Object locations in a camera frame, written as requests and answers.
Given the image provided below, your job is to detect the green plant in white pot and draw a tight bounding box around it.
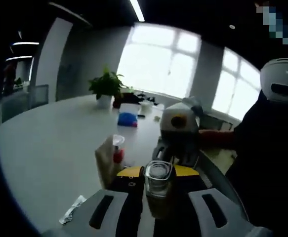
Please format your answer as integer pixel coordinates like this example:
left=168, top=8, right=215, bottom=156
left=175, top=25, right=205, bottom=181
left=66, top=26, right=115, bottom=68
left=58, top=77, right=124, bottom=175
left=87, top=66, right=125, bottom=110

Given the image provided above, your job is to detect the small clear skincare sachet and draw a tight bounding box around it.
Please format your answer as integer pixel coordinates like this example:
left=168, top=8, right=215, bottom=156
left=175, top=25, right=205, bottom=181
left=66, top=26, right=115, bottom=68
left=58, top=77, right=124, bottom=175
left=58, top=195, right=88, bottom=226

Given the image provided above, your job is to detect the blue packet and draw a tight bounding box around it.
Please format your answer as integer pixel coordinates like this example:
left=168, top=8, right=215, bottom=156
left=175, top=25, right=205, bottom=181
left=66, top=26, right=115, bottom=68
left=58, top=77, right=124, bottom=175
left=117, top=112, right=138, bottom=128

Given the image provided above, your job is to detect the white skincare tube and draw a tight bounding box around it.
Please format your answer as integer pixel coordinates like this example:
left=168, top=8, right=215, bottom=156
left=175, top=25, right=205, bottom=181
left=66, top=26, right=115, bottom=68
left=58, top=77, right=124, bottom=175
left=94, top=135, right=121, bottom=190

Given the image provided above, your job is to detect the dark red pot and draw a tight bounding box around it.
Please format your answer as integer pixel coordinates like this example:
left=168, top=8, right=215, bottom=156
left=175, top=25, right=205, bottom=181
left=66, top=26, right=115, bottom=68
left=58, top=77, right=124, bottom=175
left=112, top=92, right=141, bottom=109

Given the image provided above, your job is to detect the person in dark clothing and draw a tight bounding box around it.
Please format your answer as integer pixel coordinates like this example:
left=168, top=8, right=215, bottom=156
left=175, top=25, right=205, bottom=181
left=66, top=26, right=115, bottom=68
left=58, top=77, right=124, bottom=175
left=226, top=90, right=288, bottom=224

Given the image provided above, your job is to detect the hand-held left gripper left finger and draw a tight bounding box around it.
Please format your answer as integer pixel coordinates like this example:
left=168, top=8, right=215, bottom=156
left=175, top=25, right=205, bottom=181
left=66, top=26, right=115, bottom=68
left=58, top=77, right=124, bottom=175
left=42, top=165, right=145, bottom=237

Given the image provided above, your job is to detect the grey mesh office chair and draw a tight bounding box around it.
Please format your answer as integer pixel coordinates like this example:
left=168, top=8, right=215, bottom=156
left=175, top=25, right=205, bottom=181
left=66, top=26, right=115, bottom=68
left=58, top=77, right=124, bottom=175
left=197, top=147, right=246, bottom=223

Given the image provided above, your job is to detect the clear square skincare bottle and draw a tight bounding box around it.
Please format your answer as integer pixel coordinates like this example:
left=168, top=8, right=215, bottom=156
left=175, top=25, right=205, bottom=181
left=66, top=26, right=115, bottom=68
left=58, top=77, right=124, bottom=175
left=143, top=159, right=177, bottom=221

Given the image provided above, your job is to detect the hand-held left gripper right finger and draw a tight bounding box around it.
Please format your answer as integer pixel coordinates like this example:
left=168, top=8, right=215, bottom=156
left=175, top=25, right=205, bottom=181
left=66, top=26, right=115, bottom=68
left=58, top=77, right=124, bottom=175
left=158, top=165, right=275, bottom=237

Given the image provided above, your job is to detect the white card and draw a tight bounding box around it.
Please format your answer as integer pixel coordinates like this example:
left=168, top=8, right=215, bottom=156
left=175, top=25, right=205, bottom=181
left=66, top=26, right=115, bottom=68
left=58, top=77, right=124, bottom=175
left=119, top=103, right=141, bottom=115

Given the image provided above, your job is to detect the white chest device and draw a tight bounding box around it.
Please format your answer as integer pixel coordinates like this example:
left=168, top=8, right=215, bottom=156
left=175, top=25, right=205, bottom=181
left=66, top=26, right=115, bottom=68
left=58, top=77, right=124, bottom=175
left=259, top=57, right=288, bottom=103

